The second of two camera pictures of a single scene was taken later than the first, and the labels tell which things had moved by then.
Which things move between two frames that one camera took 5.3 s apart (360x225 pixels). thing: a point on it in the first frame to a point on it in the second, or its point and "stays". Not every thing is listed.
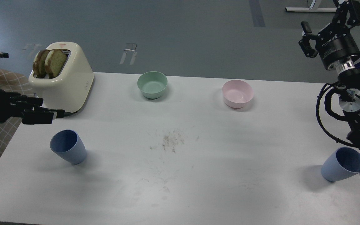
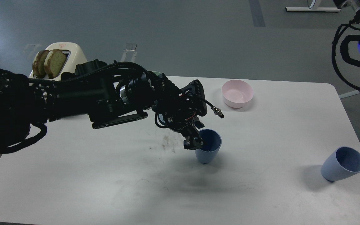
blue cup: x=343 y=162 stays
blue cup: x=68 y=144 to x=211 y=139
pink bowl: x=237 y=93 stays
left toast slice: x=38 y=67 stays
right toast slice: x=55 y=62 stays
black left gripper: x=7 y=107 to x=178 y=110
